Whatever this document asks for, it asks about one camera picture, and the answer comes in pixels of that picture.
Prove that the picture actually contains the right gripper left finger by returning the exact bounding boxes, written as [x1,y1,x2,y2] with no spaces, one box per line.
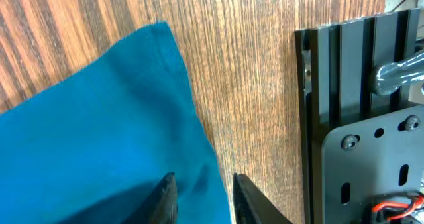
[123,172,178,224]

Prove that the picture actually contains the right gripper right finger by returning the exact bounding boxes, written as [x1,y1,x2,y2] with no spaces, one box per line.
[233,173,292,224]

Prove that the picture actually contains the blue t-shirt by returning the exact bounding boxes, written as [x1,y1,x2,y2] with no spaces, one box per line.
[1,22,231,223]

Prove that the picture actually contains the grey mounting plate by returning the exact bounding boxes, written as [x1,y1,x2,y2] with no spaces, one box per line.
[314,105,423,223]

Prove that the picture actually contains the red wires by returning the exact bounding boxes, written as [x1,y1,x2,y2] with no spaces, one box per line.
[371,194,424,222]

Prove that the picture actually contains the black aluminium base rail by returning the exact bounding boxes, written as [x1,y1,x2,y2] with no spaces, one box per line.
[295,8,423,223]

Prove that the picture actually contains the grey clamp handle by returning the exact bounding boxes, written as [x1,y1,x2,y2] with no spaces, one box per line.
[370,50,423,96]

